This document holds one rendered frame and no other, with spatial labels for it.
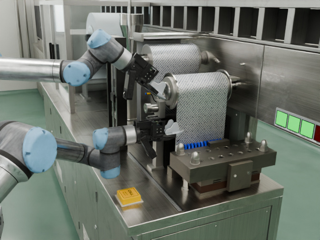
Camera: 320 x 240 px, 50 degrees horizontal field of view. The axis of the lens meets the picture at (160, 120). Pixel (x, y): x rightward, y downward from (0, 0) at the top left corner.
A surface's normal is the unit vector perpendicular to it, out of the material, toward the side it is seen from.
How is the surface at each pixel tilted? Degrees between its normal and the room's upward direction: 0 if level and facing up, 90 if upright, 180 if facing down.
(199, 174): 90
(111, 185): 0
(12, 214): 0
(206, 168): 90
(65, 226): 0
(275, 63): 90
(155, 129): 90
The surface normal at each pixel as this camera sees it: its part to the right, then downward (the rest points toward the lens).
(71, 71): -0.03, 0.32
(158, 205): 0.02, -0.95
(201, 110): 0.42, 0.29
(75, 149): 0.89, -0.16
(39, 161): 0.90, 0.09
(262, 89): -0.91, 0.11
